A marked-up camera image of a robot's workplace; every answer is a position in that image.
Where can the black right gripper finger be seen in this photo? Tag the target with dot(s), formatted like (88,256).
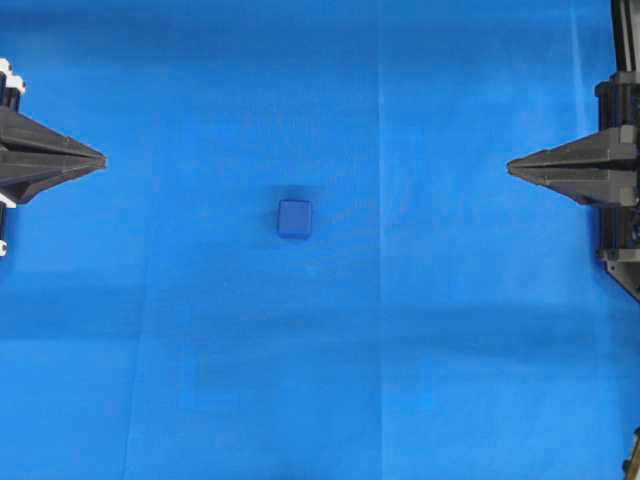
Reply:
(596,187)
(615,147)

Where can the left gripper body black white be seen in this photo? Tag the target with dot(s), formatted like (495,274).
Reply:
(12,88)

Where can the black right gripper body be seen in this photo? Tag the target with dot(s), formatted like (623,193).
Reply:
(619,224)

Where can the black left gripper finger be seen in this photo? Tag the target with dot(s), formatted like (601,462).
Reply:
(20,133)
(22,180)

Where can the blue block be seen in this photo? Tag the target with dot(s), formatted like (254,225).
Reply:
(294,219)

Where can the blue table cloth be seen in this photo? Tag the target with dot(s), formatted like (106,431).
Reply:
(444,320)

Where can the black aluminium frame rail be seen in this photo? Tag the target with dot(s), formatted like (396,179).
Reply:
(625,21)

